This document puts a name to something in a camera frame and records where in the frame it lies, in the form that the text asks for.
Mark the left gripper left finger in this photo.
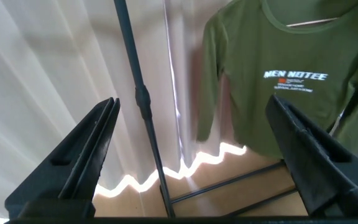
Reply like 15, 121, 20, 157
4, 97, 121, 218

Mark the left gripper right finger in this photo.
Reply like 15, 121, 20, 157
265, 95, 358, 218

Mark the black clothes rack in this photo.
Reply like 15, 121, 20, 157
113, 0, 298, 218

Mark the pink clothes hanger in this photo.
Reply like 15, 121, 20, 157
286, 17, 340, 28

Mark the green long-sleeved shirt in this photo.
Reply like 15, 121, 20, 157
196, 0, 358, 158

